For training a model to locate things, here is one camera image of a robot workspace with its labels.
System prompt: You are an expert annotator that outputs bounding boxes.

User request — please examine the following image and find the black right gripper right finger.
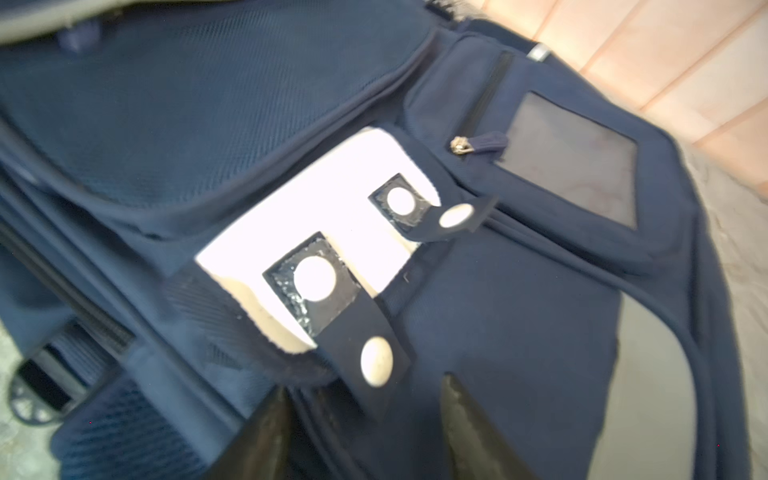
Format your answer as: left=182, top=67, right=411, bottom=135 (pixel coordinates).
left=440, top=373, right=537, bottom=480

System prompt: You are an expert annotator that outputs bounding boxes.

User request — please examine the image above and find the navy blue student backpack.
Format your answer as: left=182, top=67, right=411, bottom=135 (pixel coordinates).
left=1, top=1, right=751, bottom=479

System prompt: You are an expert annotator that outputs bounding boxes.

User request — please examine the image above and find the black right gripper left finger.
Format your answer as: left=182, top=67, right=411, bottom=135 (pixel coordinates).
left=203, top=387, right=294, bottom=480

